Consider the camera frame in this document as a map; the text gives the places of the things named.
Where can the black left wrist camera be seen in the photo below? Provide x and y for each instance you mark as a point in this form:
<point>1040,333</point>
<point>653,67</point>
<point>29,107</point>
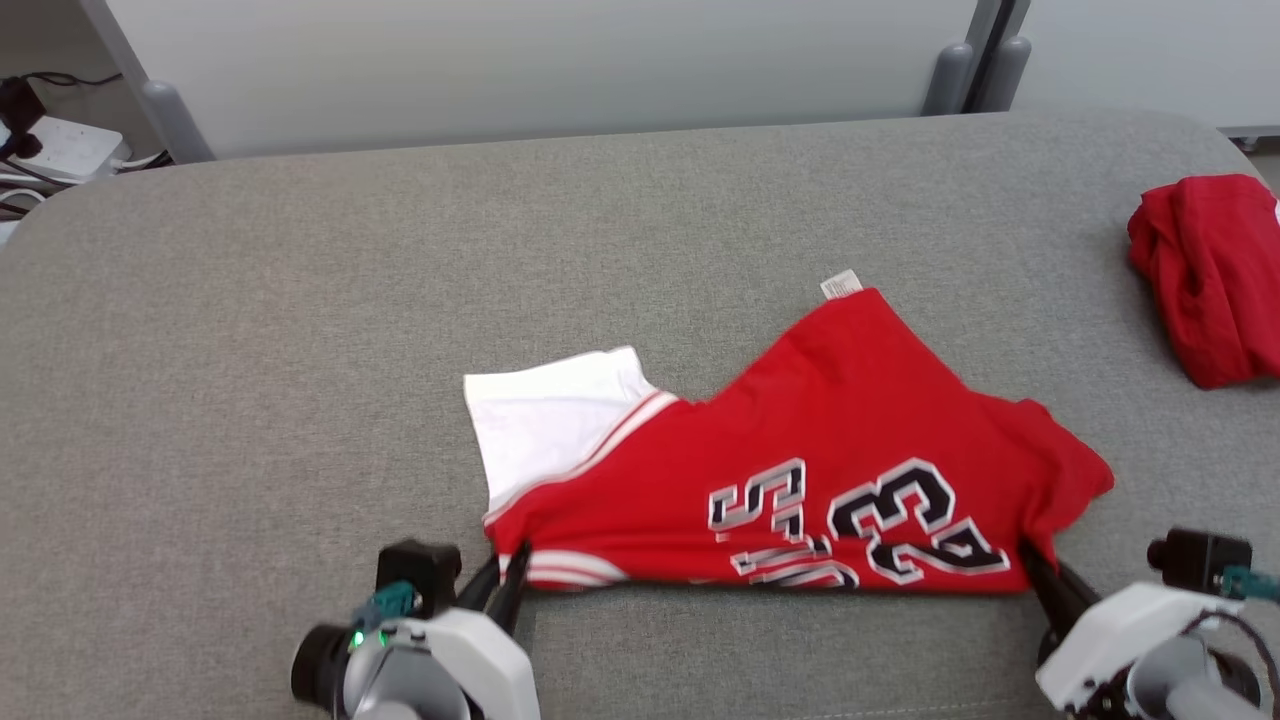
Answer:
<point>425,570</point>

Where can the red shorts with white waistband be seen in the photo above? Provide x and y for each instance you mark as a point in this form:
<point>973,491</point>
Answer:
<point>1215,270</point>

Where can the wide white partition panel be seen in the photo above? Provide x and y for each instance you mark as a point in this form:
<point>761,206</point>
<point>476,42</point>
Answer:
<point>550,60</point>

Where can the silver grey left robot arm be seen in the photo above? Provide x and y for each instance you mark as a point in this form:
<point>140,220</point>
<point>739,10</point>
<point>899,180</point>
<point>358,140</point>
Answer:
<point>400,690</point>

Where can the single grey partition post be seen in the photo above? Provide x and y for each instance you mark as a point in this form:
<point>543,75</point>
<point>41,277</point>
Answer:
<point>165,110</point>

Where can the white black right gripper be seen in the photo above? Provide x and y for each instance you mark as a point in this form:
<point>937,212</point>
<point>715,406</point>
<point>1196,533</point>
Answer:
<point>1120,640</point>

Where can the white power strip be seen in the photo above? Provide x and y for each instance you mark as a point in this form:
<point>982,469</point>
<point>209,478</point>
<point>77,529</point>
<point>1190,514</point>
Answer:
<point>70,148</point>

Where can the narrow white partition panel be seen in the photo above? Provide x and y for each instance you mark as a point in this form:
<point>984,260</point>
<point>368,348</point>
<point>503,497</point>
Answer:
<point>1150,50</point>

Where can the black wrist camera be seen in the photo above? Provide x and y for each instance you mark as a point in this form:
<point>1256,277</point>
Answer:
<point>1200,558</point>
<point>425,570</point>

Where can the black power adapter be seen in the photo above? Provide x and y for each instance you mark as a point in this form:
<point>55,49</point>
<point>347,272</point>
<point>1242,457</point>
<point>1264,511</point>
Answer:
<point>20,115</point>

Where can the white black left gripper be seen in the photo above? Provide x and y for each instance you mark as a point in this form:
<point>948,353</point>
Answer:
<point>490,660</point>

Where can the double grey partition post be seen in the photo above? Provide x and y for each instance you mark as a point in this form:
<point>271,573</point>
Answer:
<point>975,60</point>

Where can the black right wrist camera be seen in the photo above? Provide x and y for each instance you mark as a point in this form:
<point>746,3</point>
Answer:
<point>1200,558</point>

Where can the red jersey with white sleeves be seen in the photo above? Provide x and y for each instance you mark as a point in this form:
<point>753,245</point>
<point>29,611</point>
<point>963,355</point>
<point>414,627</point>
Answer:
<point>830,420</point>

